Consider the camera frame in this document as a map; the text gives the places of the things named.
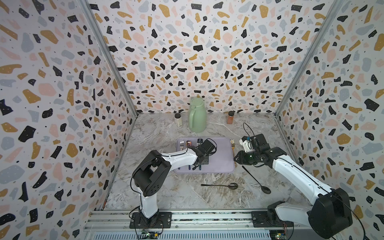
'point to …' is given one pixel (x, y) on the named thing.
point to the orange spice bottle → (230, 117)
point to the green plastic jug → (198, 115)
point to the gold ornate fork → (232, 145)
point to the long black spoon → (264, 189)
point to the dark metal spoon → (232, 186)
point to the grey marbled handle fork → (182, 144)
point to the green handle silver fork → (200, 167)
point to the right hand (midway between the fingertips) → (235, 159)
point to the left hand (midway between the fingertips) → (205, 158)
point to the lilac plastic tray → (221, 161)
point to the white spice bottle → (178, 120)
